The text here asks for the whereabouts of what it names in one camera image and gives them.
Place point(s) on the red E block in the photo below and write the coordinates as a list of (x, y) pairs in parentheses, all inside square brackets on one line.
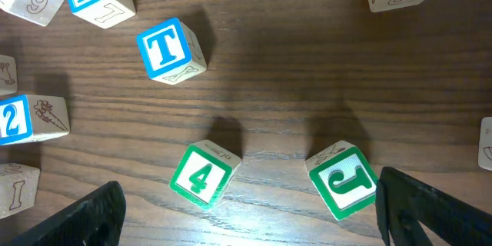
[(19, 185)]

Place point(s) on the blue 2 block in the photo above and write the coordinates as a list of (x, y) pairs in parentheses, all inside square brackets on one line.
[(33, 118)]

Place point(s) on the blue T block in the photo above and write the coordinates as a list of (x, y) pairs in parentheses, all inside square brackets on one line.
[(171, 53)]

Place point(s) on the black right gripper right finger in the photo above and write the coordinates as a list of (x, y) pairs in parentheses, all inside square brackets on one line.
[(404, 205)]

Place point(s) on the green J block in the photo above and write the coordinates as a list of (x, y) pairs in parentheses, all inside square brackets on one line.
[(343, 178)]

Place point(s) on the green N block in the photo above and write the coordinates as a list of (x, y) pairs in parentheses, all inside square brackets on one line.
[(8, 75)]

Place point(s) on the green 4 block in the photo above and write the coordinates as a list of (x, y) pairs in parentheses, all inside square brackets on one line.
[(204, 173)]

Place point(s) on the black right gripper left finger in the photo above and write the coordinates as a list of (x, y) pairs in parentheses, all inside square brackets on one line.
[(96, 219)]

